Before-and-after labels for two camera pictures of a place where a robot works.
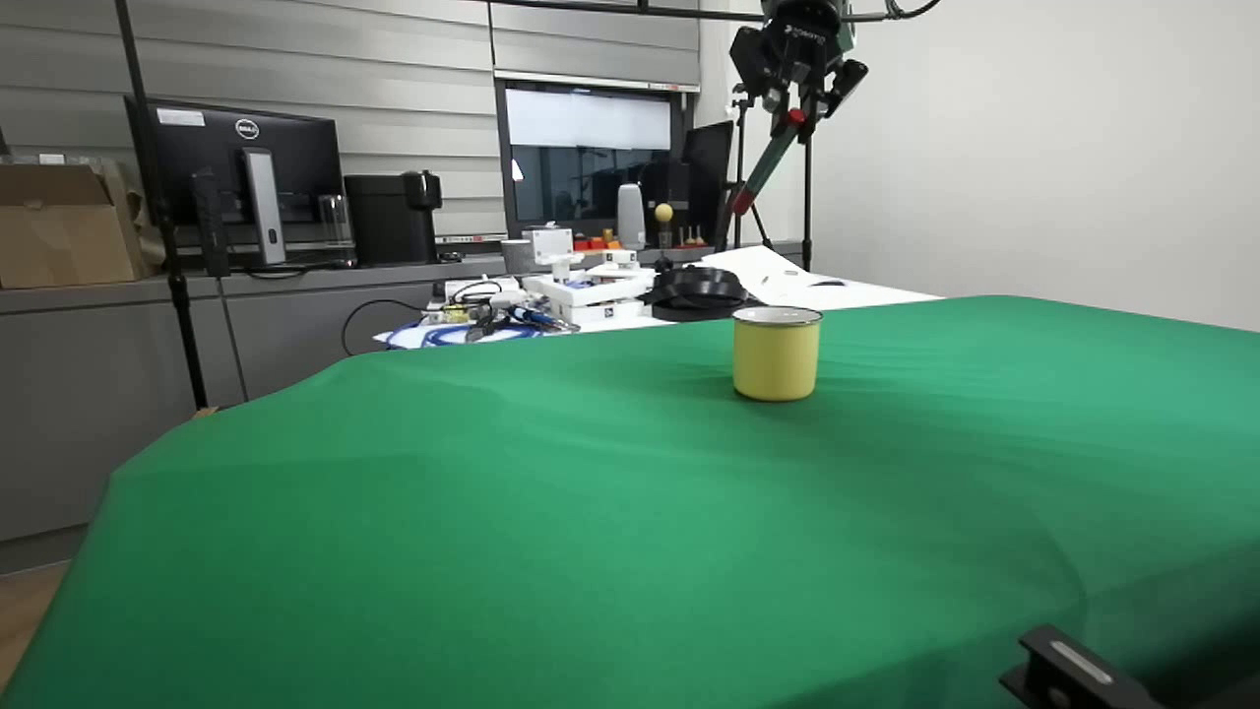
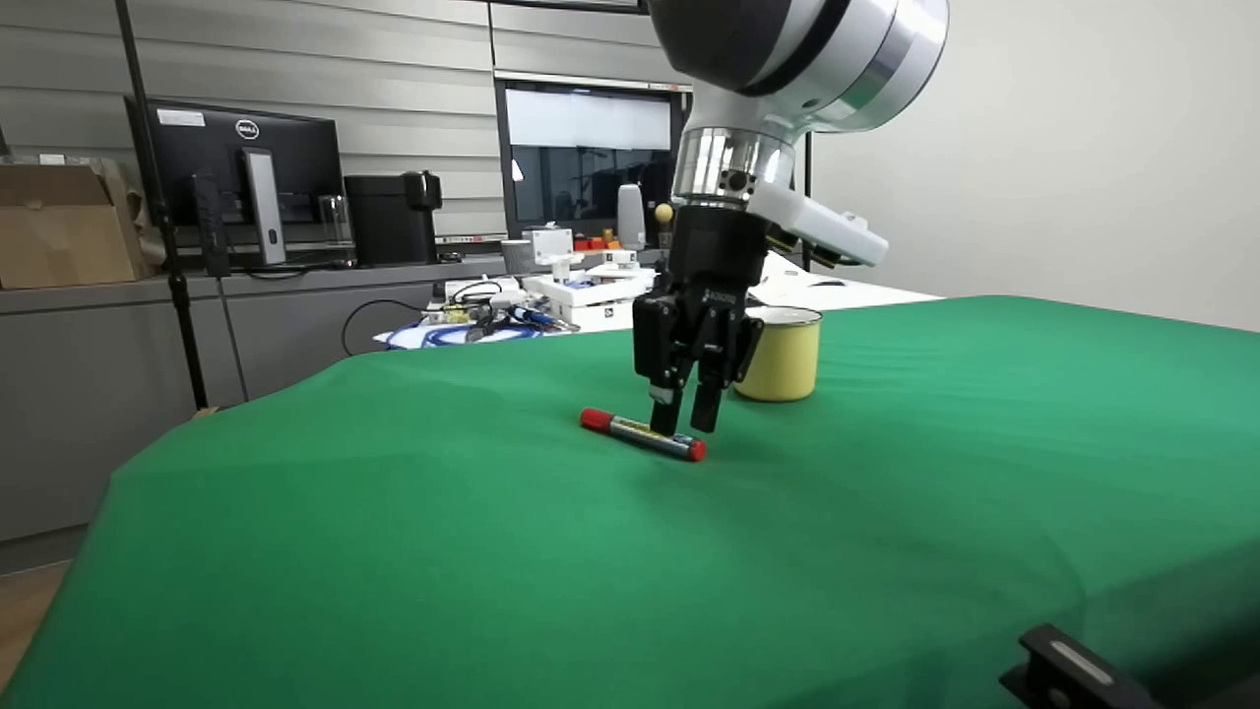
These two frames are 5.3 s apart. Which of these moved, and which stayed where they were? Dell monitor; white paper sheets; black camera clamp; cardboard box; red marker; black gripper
Moved: red marker; black gripper
Stayed: white paper sheets; black camera clamp; cardboard box; Dell monitor
